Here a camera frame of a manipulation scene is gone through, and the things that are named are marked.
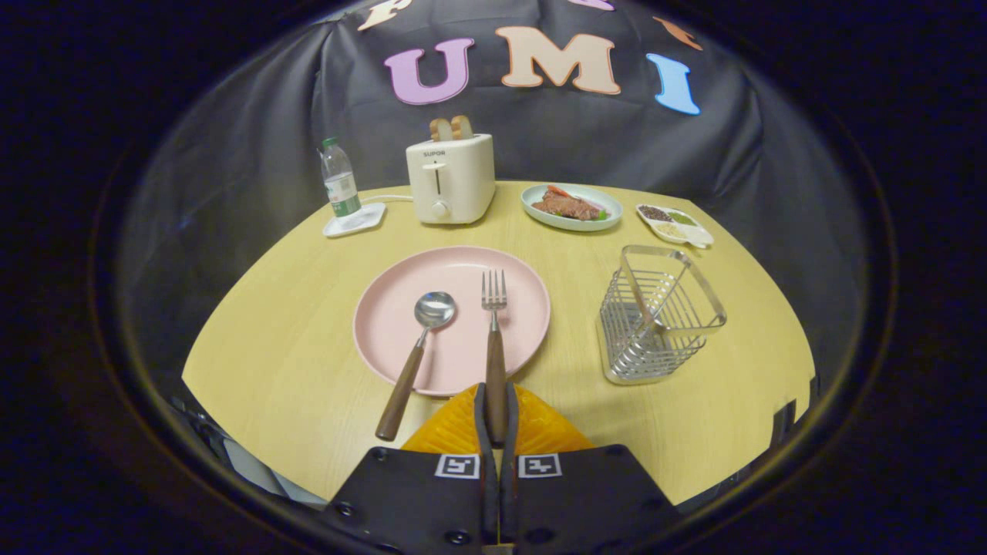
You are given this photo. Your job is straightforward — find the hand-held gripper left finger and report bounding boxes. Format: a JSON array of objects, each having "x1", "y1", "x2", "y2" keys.
[{"x1": 324, "y1": 383, "x2": 500, "y2": 552}]

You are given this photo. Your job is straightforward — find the brown meat slices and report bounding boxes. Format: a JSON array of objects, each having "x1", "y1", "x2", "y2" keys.
[{"x1": 532, "y1": 191, "x2": 604, "y2": 221}]

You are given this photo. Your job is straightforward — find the clear plastic water bottle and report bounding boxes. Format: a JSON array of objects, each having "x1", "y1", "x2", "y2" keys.
[{"x1": 320, "y1": 137, "x2": 363, "y2": 220}]

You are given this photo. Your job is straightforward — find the wooden handled fork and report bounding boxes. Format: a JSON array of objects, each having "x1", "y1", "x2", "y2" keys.
[{"x1": 482, "y1": 269, "x2": 508, "y2": 448}]

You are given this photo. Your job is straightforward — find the black chair frame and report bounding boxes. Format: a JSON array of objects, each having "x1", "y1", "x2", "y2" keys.
[{"x1": 771, "y1": 399, "x2": 799, "y2": 444}]

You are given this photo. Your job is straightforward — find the wooden handled spoon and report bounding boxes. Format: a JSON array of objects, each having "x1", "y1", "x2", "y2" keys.
[{"x1": 376, "y1": 291, "x2": 456, "y2": 442}]

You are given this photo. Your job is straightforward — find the white divided dish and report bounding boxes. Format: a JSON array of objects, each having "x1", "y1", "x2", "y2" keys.
[{"x1": 636, "y1": 203, "x2": 715, "y2": 249}]

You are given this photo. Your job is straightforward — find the metal wire cutlery rack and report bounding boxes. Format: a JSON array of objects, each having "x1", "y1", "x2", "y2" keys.
[{"x1": 599, "y1": 244, "x2": 727, "y2": 385}]

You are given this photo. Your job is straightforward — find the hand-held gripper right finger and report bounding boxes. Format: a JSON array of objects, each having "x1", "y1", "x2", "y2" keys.
[{"x1": 500, "y1": 383, "x2": 683, "y2": 552}]

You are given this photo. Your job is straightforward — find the cream white toaster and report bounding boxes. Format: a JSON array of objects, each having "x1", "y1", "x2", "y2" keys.
[{"x1": 406, "y1": 133, "x2": 497, "y2": 226}]

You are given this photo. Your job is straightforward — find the pink round plate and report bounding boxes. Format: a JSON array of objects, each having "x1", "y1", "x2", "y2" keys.
[{"x1": 353, "y1": 246, "x2": 551, "y2": 397}]

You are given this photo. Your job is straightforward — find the pale green food plate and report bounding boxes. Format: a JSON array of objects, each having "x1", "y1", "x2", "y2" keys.
[{"x1": 521, "y1": 183, "x2": 623, "y2": 233}]

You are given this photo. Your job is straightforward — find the white square coaster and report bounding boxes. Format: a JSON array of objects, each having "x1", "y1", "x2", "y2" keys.
[{"x1": 322, "y1": 203, "x2": 387, "y2": 238}]

